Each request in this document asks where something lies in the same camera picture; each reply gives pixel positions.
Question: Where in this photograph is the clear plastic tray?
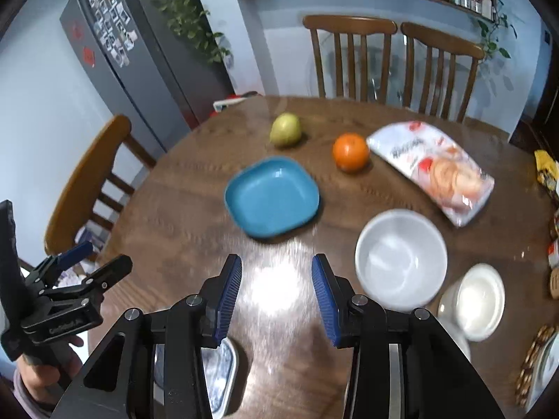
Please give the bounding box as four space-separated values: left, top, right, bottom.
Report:
153 338 239 416

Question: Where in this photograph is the green pear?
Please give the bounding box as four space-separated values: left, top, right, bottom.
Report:
269 112 303 147

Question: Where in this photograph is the wooden slat-back chair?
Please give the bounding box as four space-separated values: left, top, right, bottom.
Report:
44 114 158 265
303 14 398 102
400 22 486 124

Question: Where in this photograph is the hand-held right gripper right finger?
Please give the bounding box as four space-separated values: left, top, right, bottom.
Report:
311 253 507 419

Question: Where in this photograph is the person's left hand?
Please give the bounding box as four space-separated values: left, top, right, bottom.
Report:
17 334 86 402

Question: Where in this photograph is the red white box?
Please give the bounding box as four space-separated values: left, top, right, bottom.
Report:
213 91 259 117

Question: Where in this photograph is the white bread bag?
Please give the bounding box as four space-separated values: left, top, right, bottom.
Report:
366 121 495 228

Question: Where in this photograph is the green trailing plant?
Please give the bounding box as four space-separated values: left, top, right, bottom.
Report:
131 0 232 67

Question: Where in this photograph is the white container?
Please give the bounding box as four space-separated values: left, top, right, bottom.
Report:
529 336 559 412

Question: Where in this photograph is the large white bowl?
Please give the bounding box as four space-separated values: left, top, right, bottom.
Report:
355 209 448 313

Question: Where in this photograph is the blue square plate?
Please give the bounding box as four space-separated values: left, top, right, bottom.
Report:
224 156 321 240

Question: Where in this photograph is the small green vine plant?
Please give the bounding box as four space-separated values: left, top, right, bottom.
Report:
472 0 518 59

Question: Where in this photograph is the grey refrigerator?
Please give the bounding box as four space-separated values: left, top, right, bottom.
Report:
60 0 237 153

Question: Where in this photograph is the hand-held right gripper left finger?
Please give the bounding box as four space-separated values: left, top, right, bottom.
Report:
52 253 243 419

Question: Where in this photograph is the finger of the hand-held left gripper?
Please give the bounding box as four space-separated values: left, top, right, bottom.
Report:
26 241 94 291
39 254 133 310

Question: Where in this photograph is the dark wooden door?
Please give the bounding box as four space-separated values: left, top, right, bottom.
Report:
509 44 559 160

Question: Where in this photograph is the orange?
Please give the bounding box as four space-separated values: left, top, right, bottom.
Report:
332 133 370 172

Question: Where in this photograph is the yellow snack packet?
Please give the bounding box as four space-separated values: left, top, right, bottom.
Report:
533 149 559 198

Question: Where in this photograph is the cluster of fridge photo magnets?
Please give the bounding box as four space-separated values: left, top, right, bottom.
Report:
72 0 134 69

